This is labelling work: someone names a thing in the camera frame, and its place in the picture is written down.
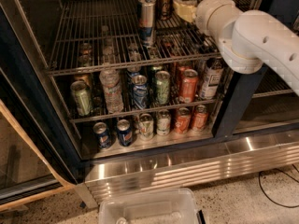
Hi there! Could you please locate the blue pepsi can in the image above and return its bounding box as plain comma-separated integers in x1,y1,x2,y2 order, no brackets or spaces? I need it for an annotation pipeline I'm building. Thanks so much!
117,119,133,147
93,122,111,148

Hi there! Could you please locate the green can left middle shelf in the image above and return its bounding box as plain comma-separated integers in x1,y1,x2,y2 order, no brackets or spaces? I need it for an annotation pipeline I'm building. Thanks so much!
70,80,93,117

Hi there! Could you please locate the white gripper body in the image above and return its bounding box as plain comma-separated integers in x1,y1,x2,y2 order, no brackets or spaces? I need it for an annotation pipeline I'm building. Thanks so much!
195,0,242,40

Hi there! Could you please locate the gold can behind green can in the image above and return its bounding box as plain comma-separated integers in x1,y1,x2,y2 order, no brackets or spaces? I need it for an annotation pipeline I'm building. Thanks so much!
74,73,93,89

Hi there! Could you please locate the stainless steel fridge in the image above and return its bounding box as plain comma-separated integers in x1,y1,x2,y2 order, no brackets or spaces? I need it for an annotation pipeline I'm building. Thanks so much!
0,0,299,207

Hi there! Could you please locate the white label glass bottle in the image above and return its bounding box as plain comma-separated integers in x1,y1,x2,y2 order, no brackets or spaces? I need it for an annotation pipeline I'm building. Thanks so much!
199,58,223,100

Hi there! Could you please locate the wire fridge shelf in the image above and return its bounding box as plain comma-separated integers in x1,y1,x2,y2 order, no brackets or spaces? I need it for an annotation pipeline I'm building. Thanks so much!
49,0,220,77
50,54,241,124

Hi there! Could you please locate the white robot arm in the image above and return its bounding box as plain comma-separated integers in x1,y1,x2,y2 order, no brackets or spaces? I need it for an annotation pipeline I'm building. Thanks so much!
173,0,299,94

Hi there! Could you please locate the tall silver blue energy can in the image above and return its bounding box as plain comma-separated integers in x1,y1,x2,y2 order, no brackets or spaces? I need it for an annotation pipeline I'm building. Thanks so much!
137,0,156,47

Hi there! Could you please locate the top wire fridge shelf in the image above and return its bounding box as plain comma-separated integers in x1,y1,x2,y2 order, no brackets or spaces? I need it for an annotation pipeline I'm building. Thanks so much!
49,0,220,77

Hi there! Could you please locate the green can shelf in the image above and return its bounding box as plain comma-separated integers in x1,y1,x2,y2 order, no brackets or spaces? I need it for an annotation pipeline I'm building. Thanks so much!
70,80,93,117
155,71,170,105

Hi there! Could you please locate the white green can bottom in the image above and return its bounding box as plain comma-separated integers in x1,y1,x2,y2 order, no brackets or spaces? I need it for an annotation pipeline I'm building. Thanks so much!
156,109,171,135

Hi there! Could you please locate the silver green can bottom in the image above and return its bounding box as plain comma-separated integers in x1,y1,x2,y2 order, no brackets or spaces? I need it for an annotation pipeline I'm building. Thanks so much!
139,113,154,141

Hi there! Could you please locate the middle wire fridge shelf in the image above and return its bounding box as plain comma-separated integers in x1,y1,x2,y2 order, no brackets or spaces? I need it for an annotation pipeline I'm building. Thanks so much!
50,54,241,124

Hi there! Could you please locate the blue pepsi can left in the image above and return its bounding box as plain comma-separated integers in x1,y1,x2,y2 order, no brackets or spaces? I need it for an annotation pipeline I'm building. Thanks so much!
93,122,111,148

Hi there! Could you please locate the orange can behind middle shelf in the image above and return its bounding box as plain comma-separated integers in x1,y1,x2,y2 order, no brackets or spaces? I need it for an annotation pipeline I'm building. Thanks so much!
176,62,192,87

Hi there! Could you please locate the clear plastic bin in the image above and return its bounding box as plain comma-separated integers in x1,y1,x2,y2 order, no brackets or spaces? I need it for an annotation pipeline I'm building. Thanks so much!
98,189,199,224

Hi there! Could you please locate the black cable on floor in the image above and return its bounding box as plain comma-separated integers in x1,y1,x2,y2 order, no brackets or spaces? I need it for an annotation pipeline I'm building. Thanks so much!
257,163,299,209

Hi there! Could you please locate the orange can middle shelf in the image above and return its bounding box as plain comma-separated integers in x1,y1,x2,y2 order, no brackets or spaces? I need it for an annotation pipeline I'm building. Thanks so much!
178,69,198,104

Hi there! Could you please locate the blue silver can middle shelf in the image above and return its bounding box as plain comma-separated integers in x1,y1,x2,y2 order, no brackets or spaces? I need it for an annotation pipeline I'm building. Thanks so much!
132,75,148,109

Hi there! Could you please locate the clear plastic water bottle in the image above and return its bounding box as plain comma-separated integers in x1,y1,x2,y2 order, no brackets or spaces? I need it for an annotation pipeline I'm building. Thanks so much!
99,69,123,113

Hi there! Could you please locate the open glass fridge door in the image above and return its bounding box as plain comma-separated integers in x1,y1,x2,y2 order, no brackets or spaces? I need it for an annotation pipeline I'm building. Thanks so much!
0,10,78,212

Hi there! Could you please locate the orange can bottom right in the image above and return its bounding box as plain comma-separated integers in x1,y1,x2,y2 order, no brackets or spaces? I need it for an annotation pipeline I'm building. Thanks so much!
191,105,208,132

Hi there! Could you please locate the blue pepsi can right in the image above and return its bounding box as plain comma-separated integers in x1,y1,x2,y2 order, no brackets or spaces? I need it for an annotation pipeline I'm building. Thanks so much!
117,119,133,147

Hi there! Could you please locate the orange can bottom left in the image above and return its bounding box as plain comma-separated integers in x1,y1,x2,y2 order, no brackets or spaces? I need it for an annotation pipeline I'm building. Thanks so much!
174,107,191,134

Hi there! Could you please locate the orange brown can top shelf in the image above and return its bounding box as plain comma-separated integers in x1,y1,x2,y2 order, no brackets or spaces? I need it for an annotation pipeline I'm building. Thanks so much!
157,0,172,21

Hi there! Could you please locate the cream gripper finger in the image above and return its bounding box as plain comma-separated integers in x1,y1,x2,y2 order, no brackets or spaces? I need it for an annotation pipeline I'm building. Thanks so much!
173,0,197,23

